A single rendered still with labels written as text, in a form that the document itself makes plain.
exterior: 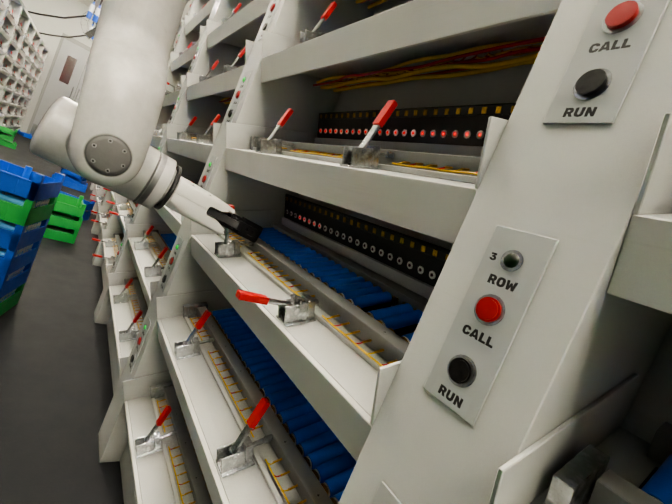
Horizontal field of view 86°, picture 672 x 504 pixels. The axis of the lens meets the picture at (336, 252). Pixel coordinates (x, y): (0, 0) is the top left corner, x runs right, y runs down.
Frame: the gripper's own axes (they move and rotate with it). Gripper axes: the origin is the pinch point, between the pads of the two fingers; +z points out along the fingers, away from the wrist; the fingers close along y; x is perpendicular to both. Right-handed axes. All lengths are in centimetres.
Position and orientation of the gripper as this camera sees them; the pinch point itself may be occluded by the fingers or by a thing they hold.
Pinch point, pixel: (249, 230)
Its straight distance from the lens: 67.0
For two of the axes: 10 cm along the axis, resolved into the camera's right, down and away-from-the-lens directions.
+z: 6.8, 4.0, 6.1
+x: 4.9, -8.7, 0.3
